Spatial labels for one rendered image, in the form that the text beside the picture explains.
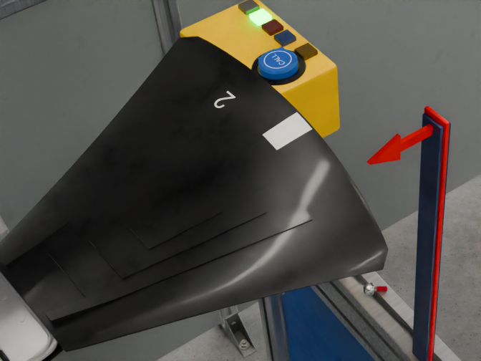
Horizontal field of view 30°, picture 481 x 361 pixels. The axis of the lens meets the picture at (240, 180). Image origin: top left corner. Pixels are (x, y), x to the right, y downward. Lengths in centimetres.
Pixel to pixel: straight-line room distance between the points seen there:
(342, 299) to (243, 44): 30
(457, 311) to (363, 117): 50
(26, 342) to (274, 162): 20
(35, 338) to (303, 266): 17
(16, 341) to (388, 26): 125
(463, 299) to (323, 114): 116
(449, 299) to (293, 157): 145
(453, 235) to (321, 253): 158
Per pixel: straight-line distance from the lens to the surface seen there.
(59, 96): 139
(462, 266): 211
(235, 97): 65
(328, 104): 94
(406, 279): 208
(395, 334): 95
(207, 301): 56
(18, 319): 58
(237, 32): 97
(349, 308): 101
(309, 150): 63
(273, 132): 63
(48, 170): 147
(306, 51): 92
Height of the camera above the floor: 165
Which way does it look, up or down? 46 degrees down
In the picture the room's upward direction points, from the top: 9 degrees counter-clockwise
